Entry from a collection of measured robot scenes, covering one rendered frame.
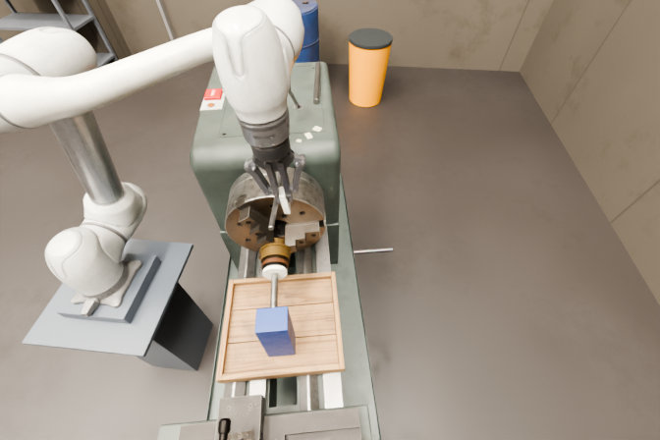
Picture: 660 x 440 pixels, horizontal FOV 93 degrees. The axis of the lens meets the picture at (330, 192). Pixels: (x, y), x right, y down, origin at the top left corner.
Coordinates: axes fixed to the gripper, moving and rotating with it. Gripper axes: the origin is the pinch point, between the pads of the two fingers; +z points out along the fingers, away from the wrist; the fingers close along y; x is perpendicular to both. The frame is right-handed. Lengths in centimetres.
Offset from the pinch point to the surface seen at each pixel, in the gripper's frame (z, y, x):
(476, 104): 143, 183, 222
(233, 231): 23.6, -19.5, 9.1
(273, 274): 23.2, -6.5, -7.1
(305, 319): 43.8, 0.3, -13.6
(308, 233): 22.5, 4.1, 4.9
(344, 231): 80, 19, 41
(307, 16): 55, 13, 254
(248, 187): 9.8, -11.8, 14.5
